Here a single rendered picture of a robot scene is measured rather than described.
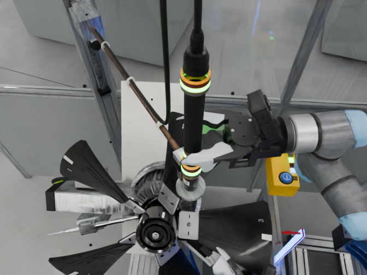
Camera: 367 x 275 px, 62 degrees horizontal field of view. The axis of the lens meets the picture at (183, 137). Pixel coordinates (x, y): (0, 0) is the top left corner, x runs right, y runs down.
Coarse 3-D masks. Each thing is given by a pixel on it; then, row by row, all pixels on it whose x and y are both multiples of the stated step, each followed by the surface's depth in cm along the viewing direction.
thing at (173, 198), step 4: (164, 184) 94; (164, 188) 94; (168, 188) 93; (160, 192) 95; (164, 192) 94; (168, 192) 93; (172, 192) 91; (160, 196) 95; (164, 196) 94; (172, 196) 91; (176, 196) 90; (160, 200) 95; (164, 200) 94; (168, 200) 92; (172, 200) 91; (176, 200) 89; (164, 204) 93; (168, 204) 92; (176, 204) 89; (168, 208) 92; (172, 208) 90; (172, 212) 90
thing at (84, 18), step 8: (80, 0) 95; (72, 8) 94; (80, 8) 94; (88, 8) 94; (72, 16) 95; (80, 16) 92; (88, 16) 92; (96, 16) 92; (80, 24) 90; (88, 24) 92; (96, 24) 93; (80, 32) 94; (88, 32) 94; (104, 32) 97; (88, 40) 96
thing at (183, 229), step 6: (180, 216) 95; (186, 216) 96; (192, 216) 96; (198, 216) 96; (180, 222) 94; (186, 222) 94; (192, 222) 94; (198, 222) 94; (180, 228) 93; (186, 228) 93; (192, 228) 93; (198, 228) 93; (180, 234) 91; (186, 234) 92; (192, 234) 92
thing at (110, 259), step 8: (104, 248) 93; (112, 248) 94; (120, 248) 97; (128, 248) 99; (64, 256) 92; (72, 256) 93; (80, 256) 93; (88, 256) 94; (96, 256) 95; (104, 256) 97; (112, 256) 99; (120, 256) 103; (56, 264) 94; (64, 264) 95; (72, 264) 95; (80, 264) 96; (88, 264) 97; (96, 264) 99; (104, 264) 102; (112, 264) 105; (64, 272) 98; (72, 272) 99; (80, 272) 100; (88, 272) 102; (96, 272) 104; (104, 272) 106
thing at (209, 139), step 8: (176, 112) 89; (168, 128) 92; (176, 128) 90; (176, 136) 90; (208, 136) 84; (216, 136) 82; (168, 144) 93; (208, 144) 84; (168, 152) 93; (168, 160) 93; (168, 168) 93; (168, 176) 92; (176, 176) 89; (168, 184) 92; (176, 192) 88
